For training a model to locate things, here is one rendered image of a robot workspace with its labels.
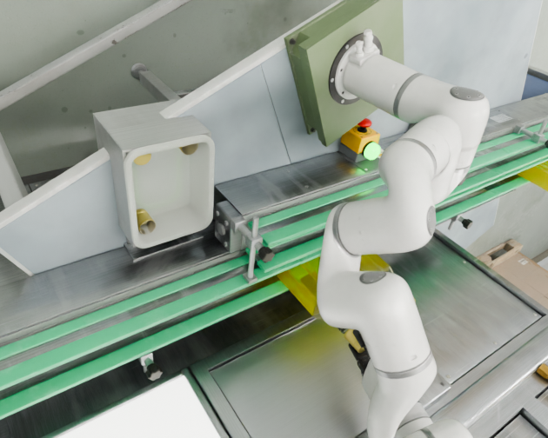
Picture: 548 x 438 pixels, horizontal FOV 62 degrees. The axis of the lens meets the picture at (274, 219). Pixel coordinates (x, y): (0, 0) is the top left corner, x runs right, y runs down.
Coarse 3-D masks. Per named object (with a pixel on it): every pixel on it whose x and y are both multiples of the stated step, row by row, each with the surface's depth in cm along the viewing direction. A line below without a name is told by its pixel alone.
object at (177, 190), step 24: (168, 144) 80; (144, 168) 89; (168, 168) 92; (192, 168) 94; (144, 192) 92; (168, 192) 95; (192, 192) 98; (168, 216) 97; (192, 216) 98; (144, 240) 91; (168, 240) 93
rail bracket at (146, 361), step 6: (150, 354) 90; (144, 360) 90; (150, 360) 90; (144, 366) 93; (150, 366) 88; (156, 366) 88; (144, 372) 94; (150, 372) 87; (156, 372) 87; (162, 372) 88; (150, 378) 87; (156, 378) 88
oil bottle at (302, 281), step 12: (300, 264) 104; (288, 276) 103; (300, 276) 101; (312, 276) 101; (288, 288) 104; (300, 288) 100; (312, 288) 99; (300, 300) 101; (312, 300) 97; (312, 312) 99
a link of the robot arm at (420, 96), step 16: (416, 80) 85; (432, 80) 84; (400, 96) 86; (416, 96) 84; (432, 96) 81; (448, 96) 79; (464, 96) 78; (480, 96) 78; (400, 112) 88; (416, 112) 84; (432, 112) 81; (448, 112) 79; (464, 112) 78; (480, 112) 78; (464, 128) 79; (480, 128) 79; (464, 144) 81; (464, 160) 83
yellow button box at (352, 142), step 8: (352, 128) 118; (368, 128) 119; (344, 136) 118; (352, 136) 116; (360, 136) 115; (368, 136) 115; (376, 136) 117; (344, 144) 119; (352, 144) 117; (360, 144) 115; (344, 152) 120; (352, 152) 118; (360, 152) 117; (352, 160) 119; (360, 160) 118
